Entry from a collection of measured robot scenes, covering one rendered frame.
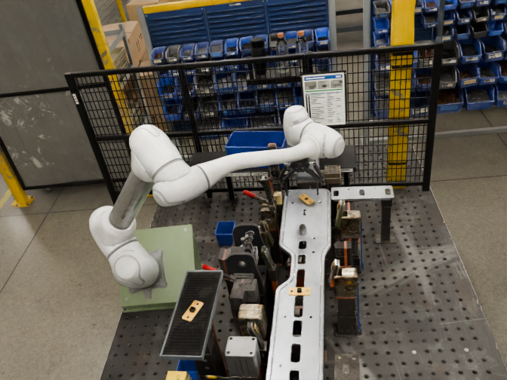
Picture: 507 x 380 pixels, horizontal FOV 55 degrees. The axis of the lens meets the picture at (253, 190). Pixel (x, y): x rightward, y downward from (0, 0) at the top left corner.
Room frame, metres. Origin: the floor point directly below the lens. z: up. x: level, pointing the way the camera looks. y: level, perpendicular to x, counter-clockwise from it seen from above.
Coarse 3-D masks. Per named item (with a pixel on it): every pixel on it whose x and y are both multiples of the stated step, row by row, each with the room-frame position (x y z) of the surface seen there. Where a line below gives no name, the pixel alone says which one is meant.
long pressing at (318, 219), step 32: (288, 192) 1.93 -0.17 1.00; (320, 192) 1.88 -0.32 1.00; (288, 224) 1.69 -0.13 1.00; (320, 224) 1.65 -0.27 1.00; (320, 256) 1.45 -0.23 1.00; (288, 288) 1.31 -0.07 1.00; (320, 288) 1.28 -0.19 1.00; (288, 320) 1.16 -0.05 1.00; (320, 320) 1.14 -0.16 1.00; (288, 352) 1.02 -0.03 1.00; (320, 352) 1.01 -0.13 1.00
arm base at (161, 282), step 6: (150, 252) 1.75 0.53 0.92; (156, 252) 1.75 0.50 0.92; (162, 252) 1.75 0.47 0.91; (156, 258) 1.72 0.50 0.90; (162, 258) 1.73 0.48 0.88; (162, 264) 1.70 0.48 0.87; (162, 270) 1.68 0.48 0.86; (162, 276) 1.66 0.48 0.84; (156, 282) 1.64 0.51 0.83; (162, 282) 1.64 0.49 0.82; (132, 288) 1.64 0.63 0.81; (144, 288) 1.62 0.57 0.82; (150, 288) 1.61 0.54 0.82; (144, 294) 1.60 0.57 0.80; (150, 294) 1.60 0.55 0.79
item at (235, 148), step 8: (232, 136) 2.32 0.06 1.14; (240, 136) 2.33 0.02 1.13; (248, 136) 2.31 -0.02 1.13; (256, 136) 2.30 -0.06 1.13; (264, 136) 2.29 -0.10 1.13; (272, 136) 2.27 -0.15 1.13; (280, 136) 2.26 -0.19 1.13; (232, 144) 2.30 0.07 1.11; (240, 144) 2.33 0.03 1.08; (248, 144) 2.32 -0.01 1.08; (256, 144) 2.30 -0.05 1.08; (264, 144) 2.29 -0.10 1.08; (280, 144) 2.26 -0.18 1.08; (232, 152) 2.18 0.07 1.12; (240, 152) 2.17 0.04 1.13; (280, 168) 2.10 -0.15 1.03
